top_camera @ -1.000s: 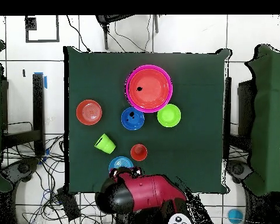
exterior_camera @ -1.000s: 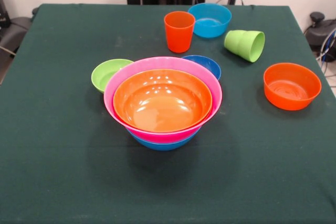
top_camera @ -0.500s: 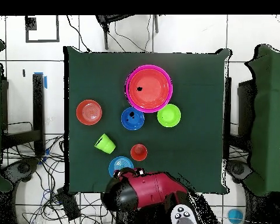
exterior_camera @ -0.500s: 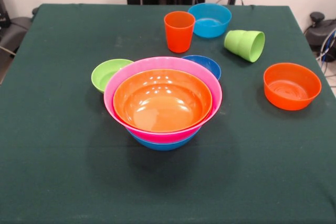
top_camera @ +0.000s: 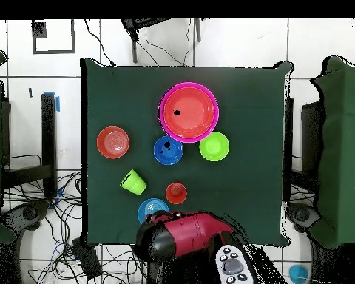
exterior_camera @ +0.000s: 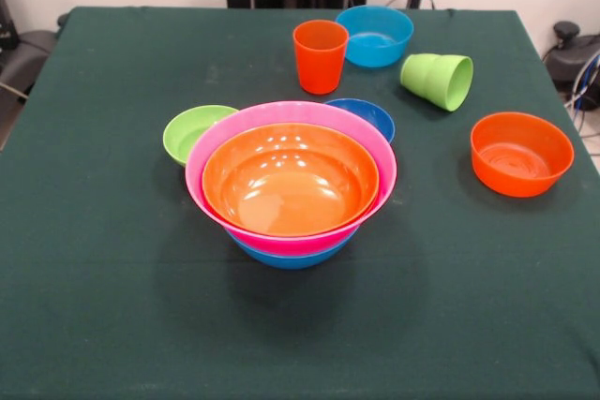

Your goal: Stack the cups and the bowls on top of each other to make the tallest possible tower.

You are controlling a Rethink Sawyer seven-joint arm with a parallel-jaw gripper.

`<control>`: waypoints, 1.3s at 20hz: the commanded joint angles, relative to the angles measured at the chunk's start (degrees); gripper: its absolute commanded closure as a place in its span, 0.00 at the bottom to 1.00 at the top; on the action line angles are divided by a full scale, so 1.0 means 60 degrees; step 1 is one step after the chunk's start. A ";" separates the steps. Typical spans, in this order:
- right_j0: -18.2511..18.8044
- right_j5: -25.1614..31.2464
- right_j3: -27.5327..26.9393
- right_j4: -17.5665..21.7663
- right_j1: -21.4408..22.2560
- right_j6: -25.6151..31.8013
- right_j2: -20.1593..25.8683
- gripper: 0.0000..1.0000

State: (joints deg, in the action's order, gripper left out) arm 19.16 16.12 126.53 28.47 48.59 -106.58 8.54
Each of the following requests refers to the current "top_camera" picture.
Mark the small orange bowl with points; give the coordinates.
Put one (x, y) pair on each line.
(113, 142)

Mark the black power brick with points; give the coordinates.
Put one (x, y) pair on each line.
(87, 260)

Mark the small light blue bowl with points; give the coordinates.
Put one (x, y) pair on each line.
(151, 207)

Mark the blue tape strip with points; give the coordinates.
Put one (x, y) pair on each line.
(57, 105)

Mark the large orange bowl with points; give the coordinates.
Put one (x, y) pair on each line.
(192, 118)

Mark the black metal stand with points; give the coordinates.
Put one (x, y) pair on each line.
(48, 133)
(312, 133)

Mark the dark green tablecloth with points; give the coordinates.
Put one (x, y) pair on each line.
(248, 177)

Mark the green cup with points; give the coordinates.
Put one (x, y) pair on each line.
(134, 185)

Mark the small dark blue bowl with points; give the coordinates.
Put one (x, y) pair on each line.
(168, 157)

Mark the small green bowl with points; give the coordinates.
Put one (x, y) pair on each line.
(214, 146)

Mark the orange cup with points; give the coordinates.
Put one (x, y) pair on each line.
(176, 193)

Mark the blue disc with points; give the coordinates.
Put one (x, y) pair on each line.
(298, 273)

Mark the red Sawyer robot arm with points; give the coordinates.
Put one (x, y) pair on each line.
(195, 233)

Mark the large pink bowl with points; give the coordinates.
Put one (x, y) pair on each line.
(189, 84)

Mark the black camera tripod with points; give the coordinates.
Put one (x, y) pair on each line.
(134, 44)

